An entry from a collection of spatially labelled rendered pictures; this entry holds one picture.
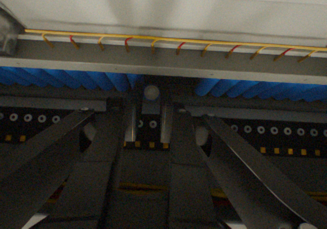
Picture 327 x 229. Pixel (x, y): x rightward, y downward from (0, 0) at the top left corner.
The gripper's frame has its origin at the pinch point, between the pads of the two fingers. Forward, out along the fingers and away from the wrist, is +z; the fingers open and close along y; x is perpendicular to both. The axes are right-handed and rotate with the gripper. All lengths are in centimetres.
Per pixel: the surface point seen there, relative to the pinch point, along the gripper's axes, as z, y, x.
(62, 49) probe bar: 0.3, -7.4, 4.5
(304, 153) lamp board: 7.7, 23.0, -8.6
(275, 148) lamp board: 8.0, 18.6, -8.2
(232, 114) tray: 10.3, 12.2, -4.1
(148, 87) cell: 3.0, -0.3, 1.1
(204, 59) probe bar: 0.0, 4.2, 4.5
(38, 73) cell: 3.9, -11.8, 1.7
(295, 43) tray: -0.3, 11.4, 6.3
